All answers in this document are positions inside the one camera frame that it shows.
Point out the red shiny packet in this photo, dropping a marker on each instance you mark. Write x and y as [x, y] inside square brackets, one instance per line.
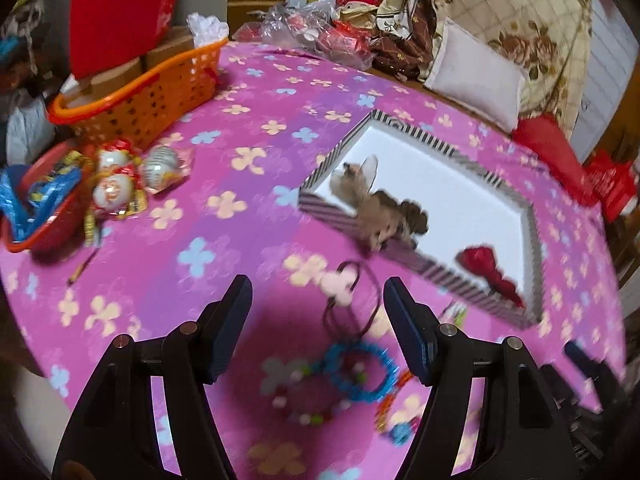
[345, 40]

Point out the orange plastic basket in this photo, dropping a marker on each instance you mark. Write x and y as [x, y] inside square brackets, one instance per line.
[150, 95]

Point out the red hat plush doll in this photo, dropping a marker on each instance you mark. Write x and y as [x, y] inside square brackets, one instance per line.
[357, 7]

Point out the cream floral quilt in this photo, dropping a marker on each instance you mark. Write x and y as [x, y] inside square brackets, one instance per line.
[520, 20]

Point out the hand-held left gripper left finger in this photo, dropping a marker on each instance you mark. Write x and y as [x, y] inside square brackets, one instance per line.
[229, 335]

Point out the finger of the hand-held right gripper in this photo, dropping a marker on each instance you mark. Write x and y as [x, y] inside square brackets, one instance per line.
[587, 362]

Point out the white crumpled plastic bag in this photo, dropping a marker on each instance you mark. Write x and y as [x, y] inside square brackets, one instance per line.
[207, 30]

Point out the small colourful hair clip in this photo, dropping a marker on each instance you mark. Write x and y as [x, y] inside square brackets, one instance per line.
[455, 314]

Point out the red gift bag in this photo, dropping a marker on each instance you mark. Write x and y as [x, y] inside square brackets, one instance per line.
[120, 10]

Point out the blue candy wrappers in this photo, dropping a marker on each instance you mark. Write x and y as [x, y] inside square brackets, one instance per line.
[30, 200]

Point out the red paper bag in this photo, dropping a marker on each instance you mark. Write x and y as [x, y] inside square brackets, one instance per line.
[612, 185]

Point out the striped box with white inside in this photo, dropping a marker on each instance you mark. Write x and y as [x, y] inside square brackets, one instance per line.
[440, 200]

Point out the white pillow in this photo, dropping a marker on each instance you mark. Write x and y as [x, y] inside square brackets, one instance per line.
[475, 75]

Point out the red frilled cushion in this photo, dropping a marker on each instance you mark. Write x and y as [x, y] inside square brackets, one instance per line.
[550, 155]

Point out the red plastic bowl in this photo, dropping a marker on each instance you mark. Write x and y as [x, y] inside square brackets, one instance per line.
[55, 232]

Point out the pink flowered blanket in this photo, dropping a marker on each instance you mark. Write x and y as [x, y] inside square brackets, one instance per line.
[240, 240]

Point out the red bow hair clip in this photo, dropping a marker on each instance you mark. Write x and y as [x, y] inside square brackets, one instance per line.
[492, 270]

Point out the brown cardboard box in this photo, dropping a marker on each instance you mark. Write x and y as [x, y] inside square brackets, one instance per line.
[167, 47]
[110, 77]

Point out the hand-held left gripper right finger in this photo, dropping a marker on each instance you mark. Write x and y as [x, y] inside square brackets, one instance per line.
[409, 335]

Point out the clear plastic bag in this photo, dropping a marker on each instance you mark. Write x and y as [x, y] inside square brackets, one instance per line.
[295, 22]

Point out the brown leopard bow scrunchie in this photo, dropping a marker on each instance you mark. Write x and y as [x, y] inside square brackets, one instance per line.
[387, 215]

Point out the striped egg in wrapper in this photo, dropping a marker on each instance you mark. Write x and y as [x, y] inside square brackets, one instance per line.
[162, 165]

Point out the dark pen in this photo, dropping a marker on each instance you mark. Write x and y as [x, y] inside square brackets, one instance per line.
[82, 267]

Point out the brown patterned quilt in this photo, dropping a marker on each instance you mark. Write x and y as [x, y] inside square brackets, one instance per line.
[405, 45]

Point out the white lucky cat figurine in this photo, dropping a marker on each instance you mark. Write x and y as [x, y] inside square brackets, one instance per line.
[114, 157]
[114, 192]

